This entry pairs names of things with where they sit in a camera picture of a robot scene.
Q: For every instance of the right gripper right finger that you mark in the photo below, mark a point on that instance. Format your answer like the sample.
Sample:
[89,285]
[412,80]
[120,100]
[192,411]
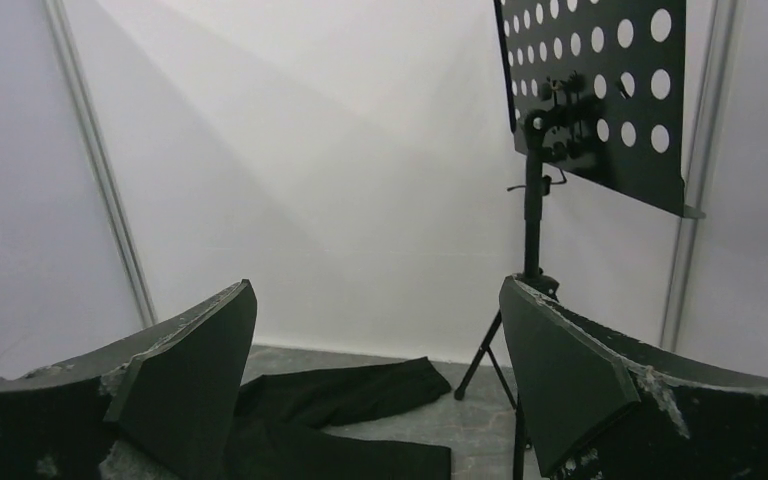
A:
[598,404]

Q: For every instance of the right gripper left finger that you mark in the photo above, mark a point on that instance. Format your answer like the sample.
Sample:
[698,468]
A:
[167,393]

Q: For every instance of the black perforated stand plate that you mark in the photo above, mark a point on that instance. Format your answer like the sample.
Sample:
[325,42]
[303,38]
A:
[608,78]

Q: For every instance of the black zip jacket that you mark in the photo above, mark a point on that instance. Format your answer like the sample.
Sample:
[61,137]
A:
[279,423]

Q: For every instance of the black tripod stand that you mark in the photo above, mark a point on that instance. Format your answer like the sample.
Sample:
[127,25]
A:
[534,127]

